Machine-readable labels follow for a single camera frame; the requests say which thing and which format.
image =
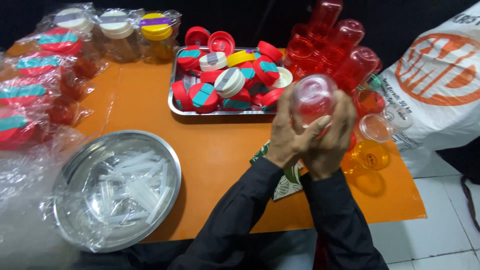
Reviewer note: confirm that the person's left hand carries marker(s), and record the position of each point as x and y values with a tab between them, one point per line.
283	138

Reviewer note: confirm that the person's right hand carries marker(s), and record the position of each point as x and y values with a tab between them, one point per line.
333	150

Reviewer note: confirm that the person's right fingers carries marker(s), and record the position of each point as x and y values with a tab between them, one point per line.
345	112

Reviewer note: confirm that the red transparent plastic bottle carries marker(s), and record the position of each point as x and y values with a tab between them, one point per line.
313	97

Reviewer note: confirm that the clear transparent plastic bottle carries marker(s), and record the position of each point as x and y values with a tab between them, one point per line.
398	116
375	128

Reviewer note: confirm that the green transparent plastic bottle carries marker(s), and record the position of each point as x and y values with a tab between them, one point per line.
372	81

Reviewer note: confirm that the yellow transparent plastic bottle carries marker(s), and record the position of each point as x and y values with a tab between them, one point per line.
370	154

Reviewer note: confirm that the stack of red transparent bottles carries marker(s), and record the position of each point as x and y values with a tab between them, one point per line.
330	48

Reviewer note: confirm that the green white patterned cloth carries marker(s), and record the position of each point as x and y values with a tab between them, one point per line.
287	183

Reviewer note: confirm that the white sack with orange print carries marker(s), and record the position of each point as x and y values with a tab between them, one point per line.
438	93

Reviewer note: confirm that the heap of coloured bottle lids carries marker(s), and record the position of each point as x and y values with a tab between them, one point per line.
228	78

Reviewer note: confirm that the rectangular steel tray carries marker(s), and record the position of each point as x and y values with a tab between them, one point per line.
185	80

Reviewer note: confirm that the wrapped bottle with yellow lid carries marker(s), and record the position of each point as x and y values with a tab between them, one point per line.
157	35

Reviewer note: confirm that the pile of clear plastic straws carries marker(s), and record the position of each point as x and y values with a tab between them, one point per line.
131	187

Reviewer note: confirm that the wrapped bottle with white lid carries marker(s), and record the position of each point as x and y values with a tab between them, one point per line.
116	32
75	20

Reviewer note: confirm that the round steel bowl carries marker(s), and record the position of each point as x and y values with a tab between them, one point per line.
75	180

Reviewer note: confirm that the wrapped bottle with red lid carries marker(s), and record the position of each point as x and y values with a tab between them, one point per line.
15	129
62	45
24	95
39	67

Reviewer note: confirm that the heap of clear plastic bags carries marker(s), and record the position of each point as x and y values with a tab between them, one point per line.
22	210

